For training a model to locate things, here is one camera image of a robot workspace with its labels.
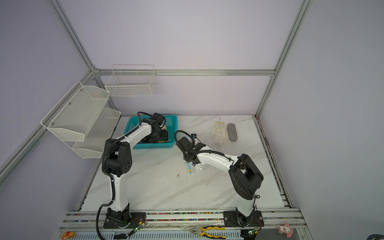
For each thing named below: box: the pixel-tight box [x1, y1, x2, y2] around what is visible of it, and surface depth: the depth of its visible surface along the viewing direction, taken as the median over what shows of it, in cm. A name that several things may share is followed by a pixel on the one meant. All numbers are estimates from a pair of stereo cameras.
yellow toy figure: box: [61, 231, 76, 240], surface depth 70 cm
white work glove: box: [209, 121, 229, 148], surface depth 110 cm
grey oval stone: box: [227, 123, 238, 142], surface depth 109 cm
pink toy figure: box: [277, 222, 293, 238], surface depth 70 cm
